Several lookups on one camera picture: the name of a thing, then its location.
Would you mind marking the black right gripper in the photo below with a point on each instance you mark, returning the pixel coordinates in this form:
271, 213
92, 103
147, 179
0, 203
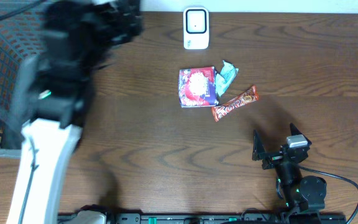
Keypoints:
272, 158

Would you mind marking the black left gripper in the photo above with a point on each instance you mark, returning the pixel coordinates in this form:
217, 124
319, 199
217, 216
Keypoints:
124, 23

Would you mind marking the orange chocolate bar wrapper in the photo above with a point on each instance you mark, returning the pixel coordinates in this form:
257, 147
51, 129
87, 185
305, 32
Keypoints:
243, 99

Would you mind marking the teal snack packet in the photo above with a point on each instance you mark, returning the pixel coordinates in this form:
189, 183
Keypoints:
225, 77

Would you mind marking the purple red snack packet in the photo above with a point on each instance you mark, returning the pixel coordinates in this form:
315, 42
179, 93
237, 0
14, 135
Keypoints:
197, 87

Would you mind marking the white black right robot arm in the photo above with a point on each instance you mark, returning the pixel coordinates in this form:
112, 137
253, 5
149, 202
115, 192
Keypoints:
302, 193

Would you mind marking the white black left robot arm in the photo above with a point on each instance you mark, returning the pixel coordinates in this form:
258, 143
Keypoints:
54, 93

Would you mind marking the white barcode scanner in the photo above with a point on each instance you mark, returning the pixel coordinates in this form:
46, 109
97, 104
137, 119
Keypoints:
195, 28

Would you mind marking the dark grey plastic basket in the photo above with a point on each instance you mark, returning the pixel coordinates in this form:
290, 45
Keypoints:
20, 23

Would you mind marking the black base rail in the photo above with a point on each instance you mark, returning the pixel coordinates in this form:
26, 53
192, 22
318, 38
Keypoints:
136, 218

